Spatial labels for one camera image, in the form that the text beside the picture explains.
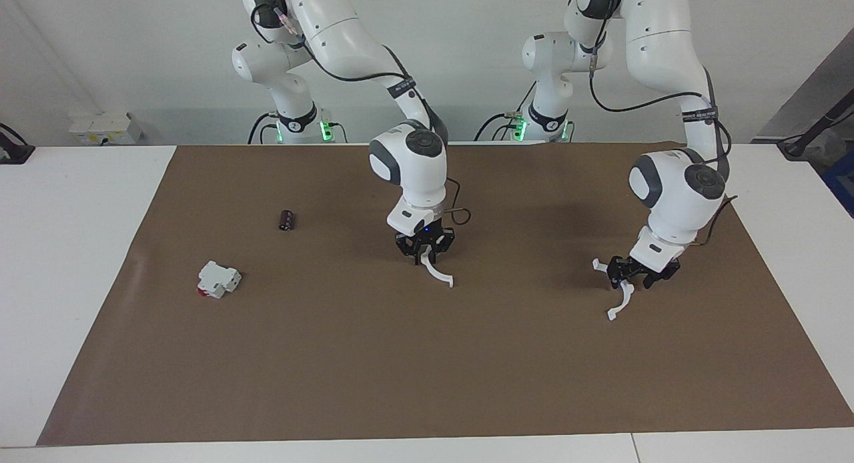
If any white half-ring pipe clamp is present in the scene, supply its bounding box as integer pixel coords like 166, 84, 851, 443
419, 246, 455, 289
592, 258, 634, 321

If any brown paper table mat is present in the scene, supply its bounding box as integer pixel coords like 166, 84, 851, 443
37, 143, 854, 446

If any white circuit breaker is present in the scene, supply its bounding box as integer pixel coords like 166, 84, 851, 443
197, 261, 242, 299

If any blue crate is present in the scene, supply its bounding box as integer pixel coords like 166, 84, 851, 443
822, 149, 854, 218

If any black base power cable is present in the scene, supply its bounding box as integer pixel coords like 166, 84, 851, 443
475, 83, 536, 142
248, 113, 278, 145

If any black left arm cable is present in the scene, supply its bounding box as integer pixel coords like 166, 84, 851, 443
590, 23, 738, 247

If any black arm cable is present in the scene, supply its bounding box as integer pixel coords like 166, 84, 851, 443
250, 3, 472, 227
590, 23, 738, 247

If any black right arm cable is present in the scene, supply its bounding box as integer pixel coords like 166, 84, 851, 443
250, 3, 472, 227

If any white wall socket box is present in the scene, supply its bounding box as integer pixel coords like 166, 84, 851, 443
69, 111, 142, 145

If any black clamp mount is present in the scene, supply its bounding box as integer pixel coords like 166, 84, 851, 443
0, 123, 35, 165

